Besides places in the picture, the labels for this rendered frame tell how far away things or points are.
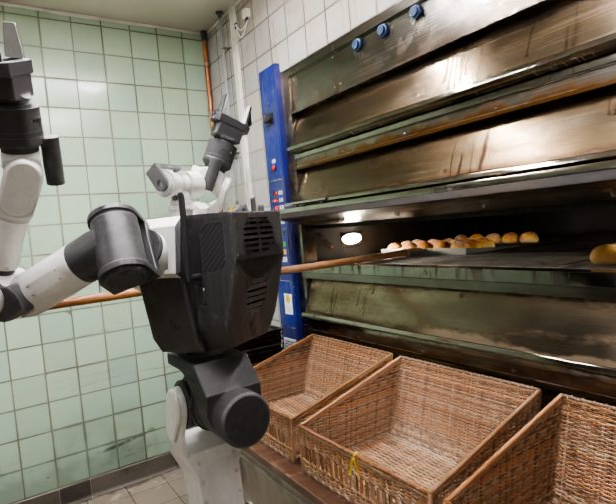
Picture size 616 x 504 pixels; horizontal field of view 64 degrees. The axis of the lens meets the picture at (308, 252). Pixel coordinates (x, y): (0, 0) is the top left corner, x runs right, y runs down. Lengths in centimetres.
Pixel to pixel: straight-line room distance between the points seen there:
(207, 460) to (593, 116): 125
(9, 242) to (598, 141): 133
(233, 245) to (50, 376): 209
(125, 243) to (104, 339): 203
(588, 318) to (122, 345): 234
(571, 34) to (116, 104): 232
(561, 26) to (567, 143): 30
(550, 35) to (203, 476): 140
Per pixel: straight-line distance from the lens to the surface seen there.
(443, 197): 150
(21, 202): 108
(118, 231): 99
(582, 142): 143
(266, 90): 257
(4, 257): 114
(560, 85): 149
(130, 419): 311
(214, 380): 110
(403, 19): 192
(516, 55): 157
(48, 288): 108
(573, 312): 151
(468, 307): 169
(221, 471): 129
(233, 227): 100
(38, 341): 293
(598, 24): 147
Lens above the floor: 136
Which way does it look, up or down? 3 degrees down
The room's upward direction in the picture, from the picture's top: 5 degrees counter-clockwise
